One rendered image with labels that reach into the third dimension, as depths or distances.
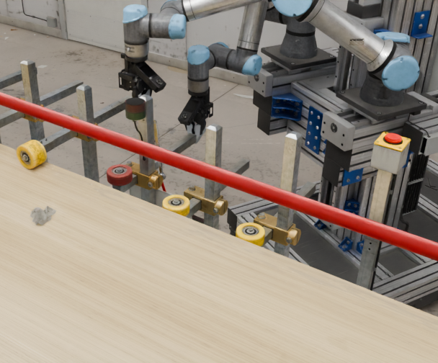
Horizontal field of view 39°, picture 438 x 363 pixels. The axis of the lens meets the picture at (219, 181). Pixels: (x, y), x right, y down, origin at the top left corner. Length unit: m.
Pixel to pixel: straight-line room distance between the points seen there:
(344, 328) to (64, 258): 0.72
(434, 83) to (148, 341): 1.65
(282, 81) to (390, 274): 0.93
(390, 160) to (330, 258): 1.30
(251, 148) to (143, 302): 2.62
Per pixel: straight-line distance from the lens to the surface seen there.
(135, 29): 1.99
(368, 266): 1.76
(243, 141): 4.09
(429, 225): 3.15
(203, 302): 1.50
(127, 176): 1.96
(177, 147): 2.21
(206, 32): 4.98
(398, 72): 2.02
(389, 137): 1.56
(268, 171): 3.78
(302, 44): 2.54
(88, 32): 5.74
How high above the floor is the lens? 1.92
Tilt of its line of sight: 32 degrees down
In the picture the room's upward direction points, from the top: 2 degrees clockwise
